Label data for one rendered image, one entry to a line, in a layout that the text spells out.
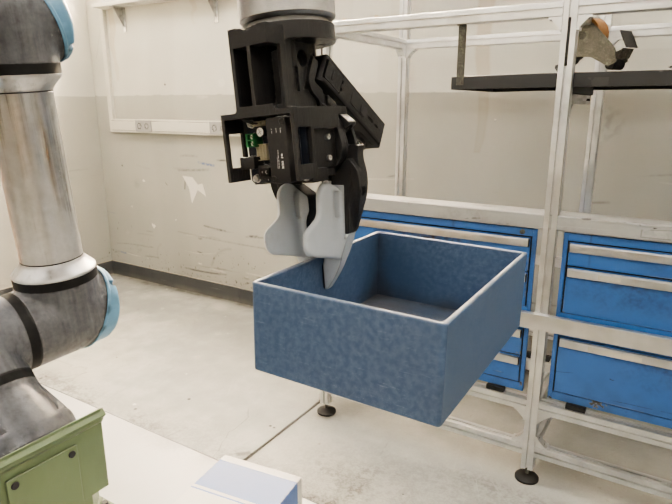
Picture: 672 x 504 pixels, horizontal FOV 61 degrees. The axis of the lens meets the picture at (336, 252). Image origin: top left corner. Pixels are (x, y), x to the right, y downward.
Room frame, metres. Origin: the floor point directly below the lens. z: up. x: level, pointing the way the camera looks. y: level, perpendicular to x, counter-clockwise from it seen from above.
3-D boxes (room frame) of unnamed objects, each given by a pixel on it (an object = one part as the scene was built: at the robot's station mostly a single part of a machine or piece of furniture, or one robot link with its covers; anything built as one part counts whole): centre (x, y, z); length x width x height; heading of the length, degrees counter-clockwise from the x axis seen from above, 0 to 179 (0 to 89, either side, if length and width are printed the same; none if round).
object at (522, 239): (1.92, -0.33, 0.60); 0.72 x 0.03 x 0.56; 58
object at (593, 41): (1.88, -0.81, 1.44); 0.25 x 0.16 x 0.18; 58
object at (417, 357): (0.44, -0.05, 1.10); 0.20 x 0.15 x 0.07; 149
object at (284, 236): (0.47, 0.04, 1.15); 0.06 x 0.03 x 0.09; 146
